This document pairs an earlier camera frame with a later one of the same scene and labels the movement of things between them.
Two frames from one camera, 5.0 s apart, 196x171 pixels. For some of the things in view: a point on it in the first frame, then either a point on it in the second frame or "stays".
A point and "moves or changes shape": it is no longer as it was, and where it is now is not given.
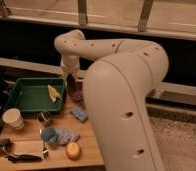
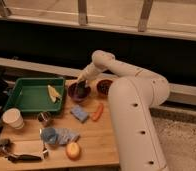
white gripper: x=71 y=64 to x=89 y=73
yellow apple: x=73 y=151 stays
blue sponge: x=79 y=113 stays
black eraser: x=71 y=83 moves or changes shape
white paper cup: x=13 y=117 stays
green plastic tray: x=33 y=95 stays
